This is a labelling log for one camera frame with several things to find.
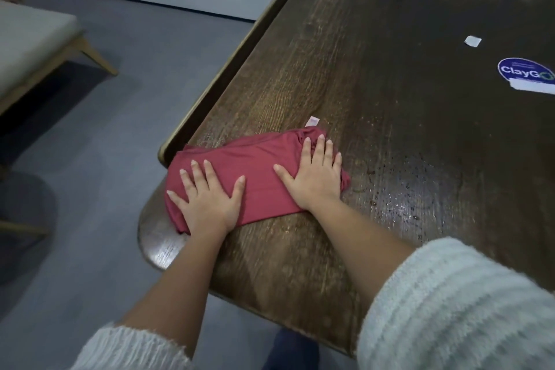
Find person's left hand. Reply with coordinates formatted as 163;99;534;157
165;159;247;241

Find person's right hand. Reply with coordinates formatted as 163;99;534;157
273;134;345;213

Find dark red cloth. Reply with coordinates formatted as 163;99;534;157
165;116;353;235

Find person's left forearm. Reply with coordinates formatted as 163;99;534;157
73;227;231;370

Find person's right forearm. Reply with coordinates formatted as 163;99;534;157
308;196;555;370

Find person's dark trousers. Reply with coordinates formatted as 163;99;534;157
262;329;322;370

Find dark wooden table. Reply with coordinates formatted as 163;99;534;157
138;0;555;358

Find round blue sticker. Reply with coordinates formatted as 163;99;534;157
497;57;555;95

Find beige cushioned lounge chair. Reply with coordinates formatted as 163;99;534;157
0;0;119;117

